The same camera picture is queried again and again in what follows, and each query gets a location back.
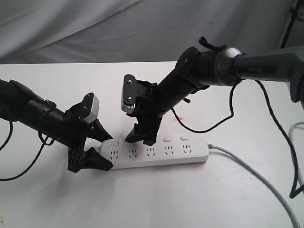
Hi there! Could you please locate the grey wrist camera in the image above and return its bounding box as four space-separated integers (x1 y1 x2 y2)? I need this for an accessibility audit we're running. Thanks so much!
121 74 137 114
78 92 99 124

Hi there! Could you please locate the grey backdrop cloth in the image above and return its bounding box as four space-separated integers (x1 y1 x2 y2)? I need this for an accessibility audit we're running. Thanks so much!
0 0 295 64

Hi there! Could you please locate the grey power cable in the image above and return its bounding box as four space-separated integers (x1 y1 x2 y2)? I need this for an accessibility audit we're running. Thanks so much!
206 121 304 228

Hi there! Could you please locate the black tripod stand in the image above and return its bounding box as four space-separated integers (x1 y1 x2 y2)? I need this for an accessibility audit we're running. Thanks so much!
280 0 301 48

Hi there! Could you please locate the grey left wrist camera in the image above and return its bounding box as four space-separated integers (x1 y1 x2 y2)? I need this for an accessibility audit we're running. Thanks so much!
78 92 99 124

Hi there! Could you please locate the white five-outlet power strip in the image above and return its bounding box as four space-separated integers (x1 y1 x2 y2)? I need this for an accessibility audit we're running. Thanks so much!
99 134 209 170

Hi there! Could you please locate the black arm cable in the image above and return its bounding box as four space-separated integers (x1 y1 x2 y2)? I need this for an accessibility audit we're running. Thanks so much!
171 78 304 199
0 118 57 182

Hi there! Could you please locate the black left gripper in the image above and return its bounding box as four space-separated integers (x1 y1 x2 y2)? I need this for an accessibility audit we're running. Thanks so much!
55 104 113 173

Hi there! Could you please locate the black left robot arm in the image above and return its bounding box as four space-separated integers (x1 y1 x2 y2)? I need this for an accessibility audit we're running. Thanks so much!
0 80 113 173

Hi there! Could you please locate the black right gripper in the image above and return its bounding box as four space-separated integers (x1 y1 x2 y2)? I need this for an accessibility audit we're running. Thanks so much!
125 80 176 146

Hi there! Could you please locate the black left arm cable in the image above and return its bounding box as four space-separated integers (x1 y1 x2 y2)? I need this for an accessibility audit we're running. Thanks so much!
0 118 57 182

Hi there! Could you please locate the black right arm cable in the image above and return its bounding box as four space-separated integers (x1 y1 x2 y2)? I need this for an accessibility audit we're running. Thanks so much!
171 78 304 199

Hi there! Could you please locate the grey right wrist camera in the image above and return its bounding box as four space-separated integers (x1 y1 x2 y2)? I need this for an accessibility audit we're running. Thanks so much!
121 74 137 114

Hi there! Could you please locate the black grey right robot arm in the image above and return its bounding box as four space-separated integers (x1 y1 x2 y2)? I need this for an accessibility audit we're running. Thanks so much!
122 38 304 146

